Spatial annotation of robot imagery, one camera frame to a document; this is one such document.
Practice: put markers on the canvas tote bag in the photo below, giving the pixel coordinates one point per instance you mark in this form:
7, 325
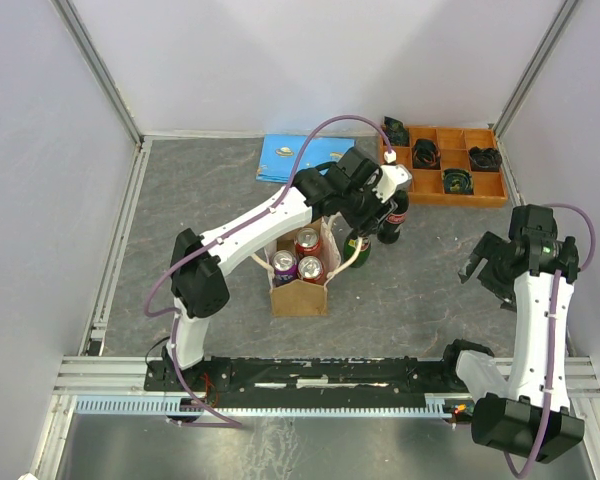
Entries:
299, 298

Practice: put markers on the orange wooden compartment tray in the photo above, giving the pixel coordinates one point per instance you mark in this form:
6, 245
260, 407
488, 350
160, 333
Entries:
453, 166

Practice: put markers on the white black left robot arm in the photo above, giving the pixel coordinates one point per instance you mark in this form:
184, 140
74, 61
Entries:
355, 187

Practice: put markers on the blue patterned folded cloth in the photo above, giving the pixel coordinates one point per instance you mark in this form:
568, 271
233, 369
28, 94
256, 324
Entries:
279, 153

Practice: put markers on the blue cable duct rail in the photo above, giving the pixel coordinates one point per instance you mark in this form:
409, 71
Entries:
435, 406

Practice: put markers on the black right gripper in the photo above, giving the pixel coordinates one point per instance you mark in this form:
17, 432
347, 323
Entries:
490, 248

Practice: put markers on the rolled dark belt top-left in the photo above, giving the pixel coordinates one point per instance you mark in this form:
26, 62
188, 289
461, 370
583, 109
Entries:
396, 132

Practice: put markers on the red soda can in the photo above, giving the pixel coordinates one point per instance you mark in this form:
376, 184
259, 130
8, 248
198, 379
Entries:
307, 242
311, 269

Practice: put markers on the cola plastic bottle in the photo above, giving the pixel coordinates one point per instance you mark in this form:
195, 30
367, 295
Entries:
389, 231

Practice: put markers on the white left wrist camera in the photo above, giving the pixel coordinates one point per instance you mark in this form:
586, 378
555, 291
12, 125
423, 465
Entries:
392, 177

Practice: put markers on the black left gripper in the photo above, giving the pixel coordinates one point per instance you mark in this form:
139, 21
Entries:
366, 226

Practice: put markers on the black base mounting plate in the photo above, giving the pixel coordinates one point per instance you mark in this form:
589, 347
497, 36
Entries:
364, 382

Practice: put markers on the rolled dark belt right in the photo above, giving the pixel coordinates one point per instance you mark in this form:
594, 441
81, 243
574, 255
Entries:
484, 159

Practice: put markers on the purple soda can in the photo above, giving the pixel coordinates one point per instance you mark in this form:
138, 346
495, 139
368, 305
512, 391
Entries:
285, 265

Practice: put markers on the rolled dark belt lower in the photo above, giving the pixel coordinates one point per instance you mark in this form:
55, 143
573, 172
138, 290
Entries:
457, 181

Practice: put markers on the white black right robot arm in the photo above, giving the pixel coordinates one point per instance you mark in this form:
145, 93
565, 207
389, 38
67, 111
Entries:
533, 272

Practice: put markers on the rolled dark belt middle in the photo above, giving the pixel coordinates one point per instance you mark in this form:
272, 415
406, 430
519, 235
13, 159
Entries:
425, 155

